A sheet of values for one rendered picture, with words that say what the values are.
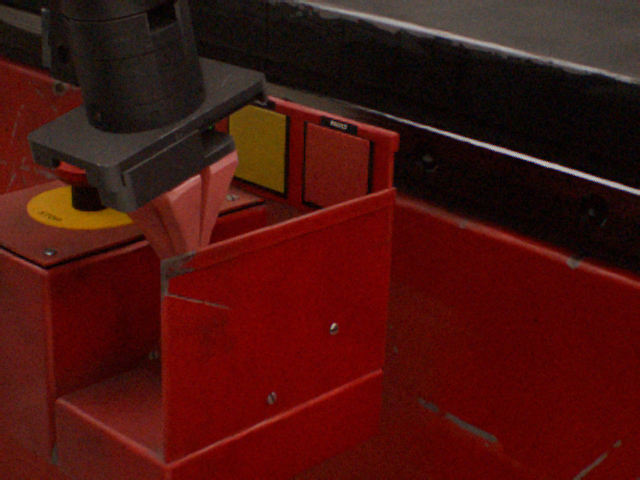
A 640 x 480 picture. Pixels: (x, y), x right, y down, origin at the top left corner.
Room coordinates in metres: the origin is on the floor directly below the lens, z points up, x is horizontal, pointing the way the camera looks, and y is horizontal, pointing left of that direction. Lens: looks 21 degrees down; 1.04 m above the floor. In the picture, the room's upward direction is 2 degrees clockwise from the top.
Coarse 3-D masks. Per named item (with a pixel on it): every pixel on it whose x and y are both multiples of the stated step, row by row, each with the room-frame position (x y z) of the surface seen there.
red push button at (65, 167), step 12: (60, 168) 0.70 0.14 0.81; (72, 168) 0.69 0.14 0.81; (72, 180) 0.69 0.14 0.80; (84, 180) 0.69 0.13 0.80; (72, 192) 0.70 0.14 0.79; (84, 192) 0.70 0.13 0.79; (96, 192) 0.70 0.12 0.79; (72, 204) 0.70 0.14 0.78; (84, 204) 0.70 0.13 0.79; (96, 204) 0.70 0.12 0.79
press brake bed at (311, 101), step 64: (0, 0) 1.12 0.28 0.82; (0, 64) 1.10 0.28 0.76; (256, 64) 0.89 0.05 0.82; (0, 128) 1.11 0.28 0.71; (384, 128) 0.79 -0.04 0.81; (448, 128) 0.77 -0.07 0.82; (512, 128) 0.74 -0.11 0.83; (0, 192) 1.11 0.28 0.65; (448, 192) 0.77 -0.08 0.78; (512, 192) 0.72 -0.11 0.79; (576, 192) 0.69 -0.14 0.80; (448, 256) 0.75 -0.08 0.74; (512, 256) 0.72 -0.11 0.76; (576, 256) 0.70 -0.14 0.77; (448, 320) 0.75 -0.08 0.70; (512, 320) 0.72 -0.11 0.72; (576, 320) 0.69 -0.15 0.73; (384, 384) 0.78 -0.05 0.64; (448, 384) 0.75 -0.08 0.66; (512, 384) 0.71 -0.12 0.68; (576, 384) 0.68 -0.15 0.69; (0, 448) 1.13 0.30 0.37; (384, 448) 0.78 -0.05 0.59; (448, 448) 0.74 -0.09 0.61; (512, 448) 0.71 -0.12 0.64; (576, 448) 0.68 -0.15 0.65
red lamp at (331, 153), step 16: (320, 128) 0.70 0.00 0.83; (320, 144) 0.70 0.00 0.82; (336, 144) 0.69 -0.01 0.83; (352, 144) 0.69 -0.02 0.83; (368, 144) 0.68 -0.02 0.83; (320, 160) 0.70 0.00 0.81; (336, 160) 0.69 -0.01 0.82; (352, 160) 0.69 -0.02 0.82; (320, 176) 0.70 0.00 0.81; (336, 176) 0.69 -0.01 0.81; (352, 176) 0.69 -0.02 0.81; (320, 192) 0.70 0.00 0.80; (336, 192) 0.69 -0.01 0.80; (352, 192) 0.69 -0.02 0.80
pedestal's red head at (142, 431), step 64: (256, 192) 0.74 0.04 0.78; (384, 192) 0.67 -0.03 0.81; (0, 256) 0.65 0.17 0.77; (64, 256) 0.63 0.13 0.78; (128, 256) 0.66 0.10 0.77; (192, 256) 0.57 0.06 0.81; (256, 256) 0.60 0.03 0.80; (320, 256) 0.63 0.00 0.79; (384, 256) 0.67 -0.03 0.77; (0, 320) 0.65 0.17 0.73; (64, 320) 0.63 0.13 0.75; (128, 320) 0.66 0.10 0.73; (192, 320) 0.57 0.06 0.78; (256, 320) 0.60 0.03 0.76; (320, 320) 0.64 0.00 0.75; (384, 320) 0.67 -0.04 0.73; (0, 384) 0.65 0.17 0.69; (64, 384) 0.63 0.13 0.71; (128, 384) 0.64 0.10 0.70; (192, 384) 0.57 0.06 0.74; (256, 384) 0.60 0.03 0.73; (320, 384) 0.64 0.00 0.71; (64, 448) 0.61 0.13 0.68; (128, 448) 0.58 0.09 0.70; (192, 448) 0.57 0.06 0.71; (256, 448) 0.60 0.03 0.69; (320, 448) 0.64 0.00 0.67
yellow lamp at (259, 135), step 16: (240, 112) 0.75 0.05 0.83; (256, 112) 0.74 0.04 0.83; (272, 112) 0.73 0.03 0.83; (240, 128) 0.75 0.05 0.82; (256, 128) 0.74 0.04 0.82; (272, 128) 0.73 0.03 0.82; (240, 144) 0.75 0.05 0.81; (256, 144) 0.74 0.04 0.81; (272, 144) 0.73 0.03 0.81; (240, 160) 0.74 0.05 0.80; (256, 160) 0.74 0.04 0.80; (272, 160) 0.73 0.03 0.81; (240, 176) 0.74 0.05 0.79; (256, 176) 0.74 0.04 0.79; (272, 176) 0.73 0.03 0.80
